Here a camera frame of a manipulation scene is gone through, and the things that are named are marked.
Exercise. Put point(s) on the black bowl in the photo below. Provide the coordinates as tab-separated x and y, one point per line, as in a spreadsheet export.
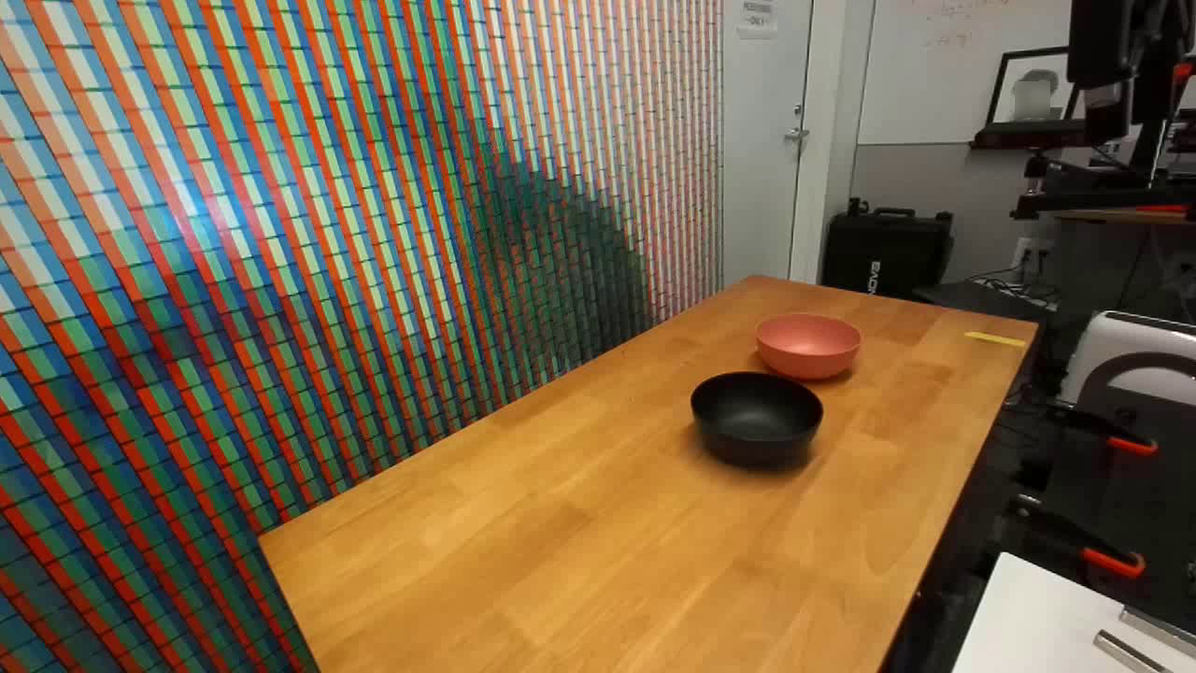
755	422

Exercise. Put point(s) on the peach bowl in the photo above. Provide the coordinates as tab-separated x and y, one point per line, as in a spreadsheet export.
810	347

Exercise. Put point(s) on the black hard case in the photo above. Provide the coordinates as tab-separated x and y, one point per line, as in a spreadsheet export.
887	251

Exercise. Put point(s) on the white door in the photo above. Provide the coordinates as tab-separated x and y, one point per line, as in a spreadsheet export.
762	134

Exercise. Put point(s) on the multicoloured patterned backdrop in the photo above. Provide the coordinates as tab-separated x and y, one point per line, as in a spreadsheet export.
257	251

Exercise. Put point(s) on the yellow tape strip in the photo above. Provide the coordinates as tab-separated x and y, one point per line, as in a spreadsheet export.
1003	342

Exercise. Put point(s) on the white box corner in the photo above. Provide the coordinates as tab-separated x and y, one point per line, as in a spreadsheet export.
1040	622

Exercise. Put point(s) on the framed portrait picture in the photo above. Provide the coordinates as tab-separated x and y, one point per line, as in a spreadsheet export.
1028	89

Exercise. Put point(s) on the black shelf with equipment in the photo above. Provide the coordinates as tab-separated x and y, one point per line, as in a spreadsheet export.
1115	154

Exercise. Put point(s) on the orange-handled clamp upper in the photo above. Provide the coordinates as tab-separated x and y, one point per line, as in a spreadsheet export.
1106	430

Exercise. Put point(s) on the orange-handled clamp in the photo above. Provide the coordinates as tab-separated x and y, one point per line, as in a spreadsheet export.
1089	546
1106	430

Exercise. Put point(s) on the orange-handled clamp lower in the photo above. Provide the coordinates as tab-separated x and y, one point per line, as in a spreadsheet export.
1089	546

